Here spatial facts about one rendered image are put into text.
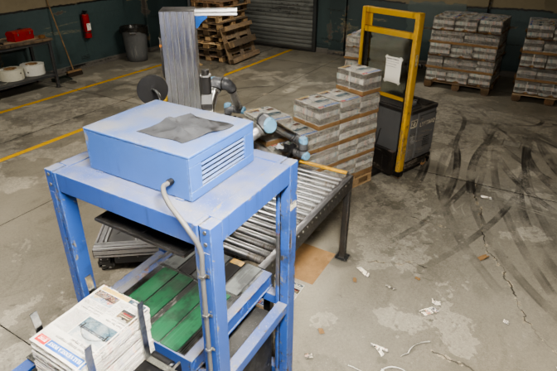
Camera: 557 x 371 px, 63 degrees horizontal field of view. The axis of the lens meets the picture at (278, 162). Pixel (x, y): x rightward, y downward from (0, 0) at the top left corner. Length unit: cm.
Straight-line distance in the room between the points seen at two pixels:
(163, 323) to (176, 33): 204
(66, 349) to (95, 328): 13
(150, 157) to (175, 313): 90
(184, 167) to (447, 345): 238
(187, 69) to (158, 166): 178
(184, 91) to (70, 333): 207
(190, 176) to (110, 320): 72
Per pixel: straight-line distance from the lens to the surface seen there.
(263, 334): 244
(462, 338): 361
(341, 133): 465
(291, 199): 218
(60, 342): 210
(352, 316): 355
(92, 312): 217
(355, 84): 476
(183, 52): 351
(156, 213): 181
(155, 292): 258
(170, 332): 236
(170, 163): 181
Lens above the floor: 248
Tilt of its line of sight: 26 degrees down
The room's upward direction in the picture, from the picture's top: straight up
